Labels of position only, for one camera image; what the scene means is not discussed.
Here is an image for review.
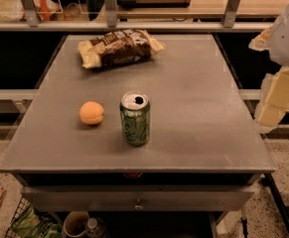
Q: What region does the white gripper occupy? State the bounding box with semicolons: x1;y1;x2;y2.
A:
248;4;289;128

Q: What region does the green soda can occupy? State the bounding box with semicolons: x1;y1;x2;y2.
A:
120;91;150;146

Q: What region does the brown chip bag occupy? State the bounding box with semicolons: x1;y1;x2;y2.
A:
77;29;165;68

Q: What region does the orange fruit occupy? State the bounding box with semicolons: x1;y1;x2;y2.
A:
79;101;104;125

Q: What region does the grey drawer with knob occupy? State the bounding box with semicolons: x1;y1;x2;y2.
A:
22;186;254;212

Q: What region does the clear plastic bottle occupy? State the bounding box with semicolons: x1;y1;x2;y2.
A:
85;217;105;238

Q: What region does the brown paper cup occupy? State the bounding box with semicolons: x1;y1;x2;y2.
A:
64;211;89;238

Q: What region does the orange white bag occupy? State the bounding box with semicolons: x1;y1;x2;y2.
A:
0;0;63;22

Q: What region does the green bag in basket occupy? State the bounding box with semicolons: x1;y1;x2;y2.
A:
10;205;63;238

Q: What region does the metal shelf rail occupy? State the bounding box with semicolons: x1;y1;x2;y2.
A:
0;21;271;33

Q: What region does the wire basket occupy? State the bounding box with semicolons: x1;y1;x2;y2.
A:
4;197;29;238

